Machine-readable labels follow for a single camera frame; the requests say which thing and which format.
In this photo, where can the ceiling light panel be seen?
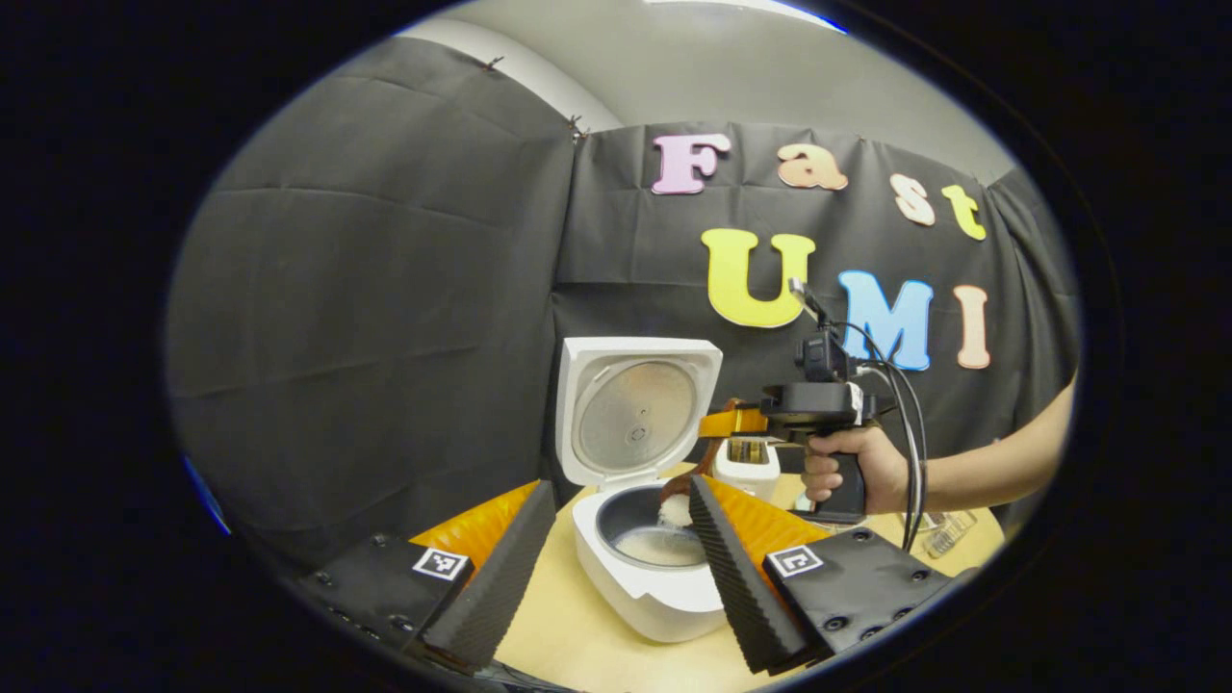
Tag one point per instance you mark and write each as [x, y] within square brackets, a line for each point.
[760, 8]

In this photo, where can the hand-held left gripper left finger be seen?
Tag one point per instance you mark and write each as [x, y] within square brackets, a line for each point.
[500, 587]

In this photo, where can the black backdrop cloth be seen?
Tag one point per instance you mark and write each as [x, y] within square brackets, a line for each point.
[385, 289]

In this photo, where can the white toaster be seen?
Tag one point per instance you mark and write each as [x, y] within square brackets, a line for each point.
[746, 472]

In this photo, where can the white rice cooker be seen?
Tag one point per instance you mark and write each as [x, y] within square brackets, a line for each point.
[635, 414]

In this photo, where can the white rice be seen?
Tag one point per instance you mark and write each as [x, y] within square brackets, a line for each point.
[659, 547]

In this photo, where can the clear chopstick holder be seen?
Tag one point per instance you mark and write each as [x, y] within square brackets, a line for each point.
[953, 534]

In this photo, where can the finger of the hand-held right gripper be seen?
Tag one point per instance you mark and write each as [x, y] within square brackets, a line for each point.
[731, 422]

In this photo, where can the spoonful of white rice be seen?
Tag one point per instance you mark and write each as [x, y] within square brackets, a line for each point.
[677, 510]

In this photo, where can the brown wooden spoon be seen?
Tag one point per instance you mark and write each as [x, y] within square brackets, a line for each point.
[707, 457]

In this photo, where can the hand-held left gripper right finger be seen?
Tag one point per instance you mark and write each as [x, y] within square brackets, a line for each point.
[741, 587]

